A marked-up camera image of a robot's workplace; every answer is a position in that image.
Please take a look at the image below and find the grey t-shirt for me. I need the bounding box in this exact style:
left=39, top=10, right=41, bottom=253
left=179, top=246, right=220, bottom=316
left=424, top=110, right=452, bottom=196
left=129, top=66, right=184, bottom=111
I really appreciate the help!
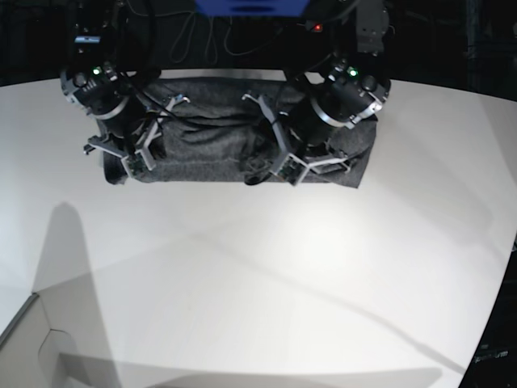
left=99, top=76, right=380, bottom=190

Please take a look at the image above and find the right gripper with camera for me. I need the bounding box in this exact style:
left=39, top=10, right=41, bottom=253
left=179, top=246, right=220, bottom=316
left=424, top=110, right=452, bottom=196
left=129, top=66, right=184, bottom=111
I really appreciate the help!
left=83, top=95, right=190, bottom=179

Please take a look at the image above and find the blue box at top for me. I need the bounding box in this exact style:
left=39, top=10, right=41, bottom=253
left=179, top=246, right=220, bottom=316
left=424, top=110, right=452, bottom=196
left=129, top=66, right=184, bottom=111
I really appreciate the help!
left=195, top=0, right=309, bottom=17

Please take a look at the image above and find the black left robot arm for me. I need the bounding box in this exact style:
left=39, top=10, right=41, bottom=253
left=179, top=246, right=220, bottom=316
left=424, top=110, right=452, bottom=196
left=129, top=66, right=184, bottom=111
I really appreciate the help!
left=242, top=1, right=391, bottom=188

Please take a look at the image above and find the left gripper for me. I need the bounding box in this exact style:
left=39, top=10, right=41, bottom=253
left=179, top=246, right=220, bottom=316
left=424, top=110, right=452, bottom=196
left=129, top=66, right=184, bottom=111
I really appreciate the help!
left=242, top=93, right=349, bottom=186

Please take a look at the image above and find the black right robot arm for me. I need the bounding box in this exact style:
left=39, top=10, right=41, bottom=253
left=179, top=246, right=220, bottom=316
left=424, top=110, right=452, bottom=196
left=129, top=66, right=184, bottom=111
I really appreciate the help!
left=60, top=1, right=189, bottom=185

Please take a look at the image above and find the white cardboard box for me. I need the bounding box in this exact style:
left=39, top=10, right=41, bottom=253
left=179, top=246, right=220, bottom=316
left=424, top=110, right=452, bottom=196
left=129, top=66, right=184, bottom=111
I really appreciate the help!
left=1, top=295, right=84, bottom=388

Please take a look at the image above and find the white power strip red switch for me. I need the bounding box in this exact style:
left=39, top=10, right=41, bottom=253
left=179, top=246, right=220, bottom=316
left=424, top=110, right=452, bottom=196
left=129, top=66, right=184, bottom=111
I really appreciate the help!
left=305, top=19, right=356, bottom=36

